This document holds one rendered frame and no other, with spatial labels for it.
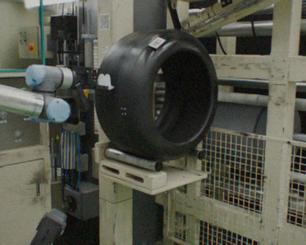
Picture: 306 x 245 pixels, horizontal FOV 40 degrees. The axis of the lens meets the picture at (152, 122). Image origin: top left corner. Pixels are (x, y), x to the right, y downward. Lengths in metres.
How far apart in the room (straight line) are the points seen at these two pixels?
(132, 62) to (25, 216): 0.97
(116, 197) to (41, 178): 0.39
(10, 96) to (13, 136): 0.82
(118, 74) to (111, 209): 0.78
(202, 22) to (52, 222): 1.67
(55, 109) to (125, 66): 0.44
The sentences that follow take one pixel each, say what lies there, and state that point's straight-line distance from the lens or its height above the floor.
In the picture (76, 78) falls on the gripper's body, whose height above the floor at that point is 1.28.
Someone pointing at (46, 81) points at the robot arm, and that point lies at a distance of 1.46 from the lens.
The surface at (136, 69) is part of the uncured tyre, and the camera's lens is 1.63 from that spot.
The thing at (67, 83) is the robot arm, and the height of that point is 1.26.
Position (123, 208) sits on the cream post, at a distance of 2.18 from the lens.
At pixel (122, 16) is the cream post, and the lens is 2.04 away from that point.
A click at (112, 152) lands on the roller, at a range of 1.94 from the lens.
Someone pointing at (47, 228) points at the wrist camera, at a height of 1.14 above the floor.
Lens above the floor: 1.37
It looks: 10 degrees down
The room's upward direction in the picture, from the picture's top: 1 degrees clockwise
